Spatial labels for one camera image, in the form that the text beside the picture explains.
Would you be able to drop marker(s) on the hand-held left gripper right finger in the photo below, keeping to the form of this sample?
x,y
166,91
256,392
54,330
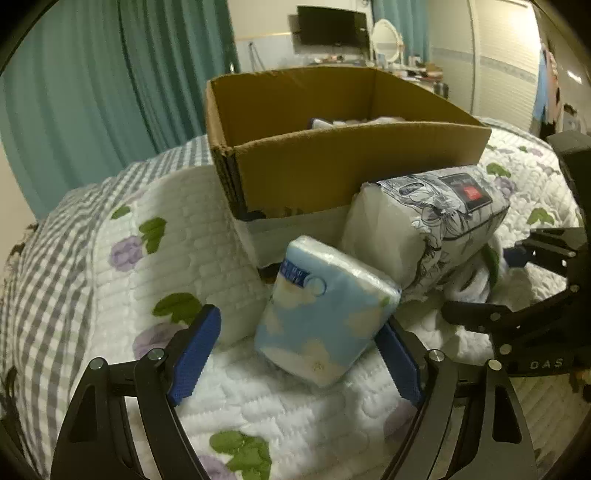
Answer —
x,y
400,364

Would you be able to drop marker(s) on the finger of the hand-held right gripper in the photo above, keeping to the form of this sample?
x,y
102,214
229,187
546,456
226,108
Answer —
x,y
538,247
480,316

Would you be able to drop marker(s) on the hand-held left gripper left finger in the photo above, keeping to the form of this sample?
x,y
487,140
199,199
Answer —
x,y
194,350

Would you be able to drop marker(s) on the blue tissue pack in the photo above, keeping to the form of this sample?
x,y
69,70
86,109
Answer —
x,y
318,318

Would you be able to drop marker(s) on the grey floral tissue pack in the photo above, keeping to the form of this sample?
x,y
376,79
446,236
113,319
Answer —
x,y
429,230

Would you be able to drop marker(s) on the cardboard box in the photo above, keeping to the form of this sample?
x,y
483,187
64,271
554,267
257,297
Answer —
x,y
323,152

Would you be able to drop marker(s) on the floral quilted bedspread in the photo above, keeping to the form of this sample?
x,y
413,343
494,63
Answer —
x,y
161,286

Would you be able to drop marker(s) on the hanging clothes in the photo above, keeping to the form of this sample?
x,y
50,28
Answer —
x,y
549,87

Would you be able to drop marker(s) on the white wardrobe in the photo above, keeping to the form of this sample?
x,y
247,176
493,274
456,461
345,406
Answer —
x,y
489,60

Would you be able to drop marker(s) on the cluttered dresser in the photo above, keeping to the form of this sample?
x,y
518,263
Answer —
x,y
392,64

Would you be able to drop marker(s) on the oval vanity mirror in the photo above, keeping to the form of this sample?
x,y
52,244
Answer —
x,y
385,39

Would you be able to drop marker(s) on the teal curtain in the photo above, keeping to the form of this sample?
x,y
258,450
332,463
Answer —
x,y
97,87

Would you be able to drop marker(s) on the black television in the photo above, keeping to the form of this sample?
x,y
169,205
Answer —
x,y
331,25

